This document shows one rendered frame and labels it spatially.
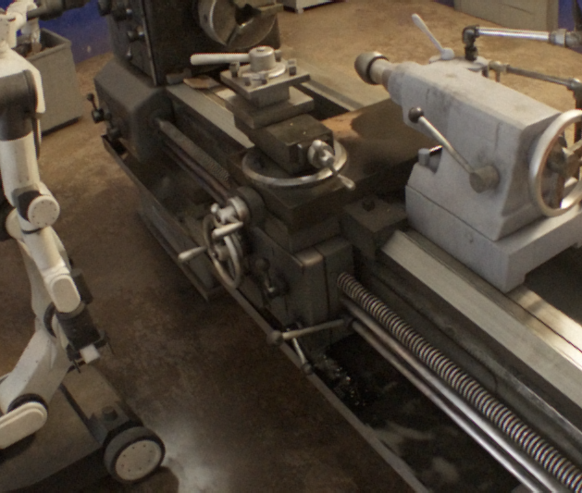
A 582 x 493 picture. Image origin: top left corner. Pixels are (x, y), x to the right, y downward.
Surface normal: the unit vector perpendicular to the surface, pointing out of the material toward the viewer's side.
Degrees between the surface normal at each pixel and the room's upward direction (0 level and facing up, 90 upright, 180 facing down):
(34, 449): 0
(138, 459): 90
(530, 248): 90
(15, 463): 0
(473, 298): 36
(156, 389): 0
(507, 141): 82
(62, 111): 90
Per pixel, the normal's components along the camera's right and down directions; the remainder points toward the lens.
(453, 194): -0.81, -0.07
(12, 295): -0.11, -0.82
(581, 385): -0.59, -0.45
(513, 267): 0.50, 0.44
